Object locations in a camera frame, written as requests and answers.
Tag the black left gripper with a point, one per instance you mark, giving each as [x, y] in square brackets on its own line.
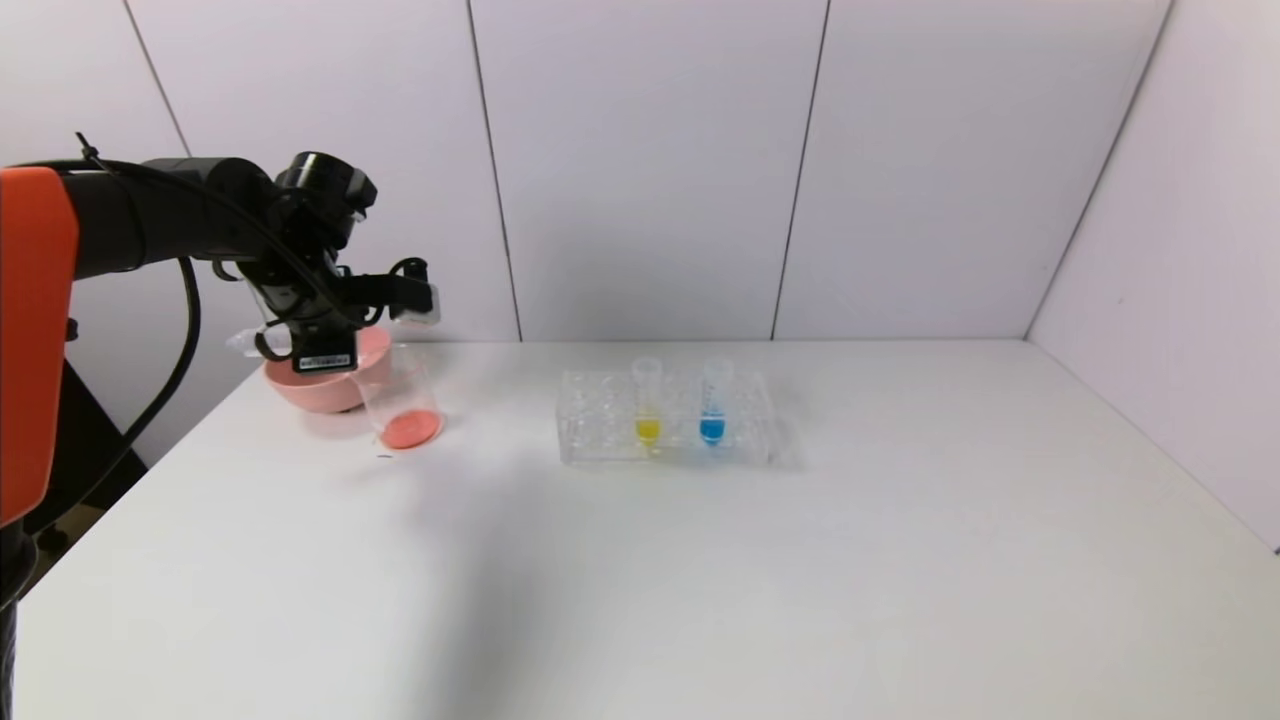
[326, 353]

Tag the test tube with red pigment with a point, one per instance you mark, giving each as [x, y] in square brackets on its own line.
[248, 342]

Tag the clear acrylic test tube rack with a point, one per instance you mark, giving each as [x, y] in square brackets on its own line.
[600, 440]

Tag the test tube with yellow pigment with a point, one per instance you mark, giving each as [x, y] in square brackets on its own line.
[648, 428]

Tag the test tube with blue pigment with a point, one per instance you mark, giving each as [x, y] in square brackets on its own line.
[711, 428]

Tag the pink plastic bowl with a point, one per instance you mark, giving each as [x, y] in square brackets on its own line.
[315, 390]

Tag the clear glass beaker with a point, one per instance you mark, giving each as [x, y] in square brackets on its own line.
[405, 415]

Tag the dark office chair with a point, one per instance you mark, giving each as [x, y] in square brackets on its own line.
[90, 440]

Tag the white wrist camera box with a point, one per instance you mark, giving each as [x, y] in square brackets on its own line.
[420, 303]

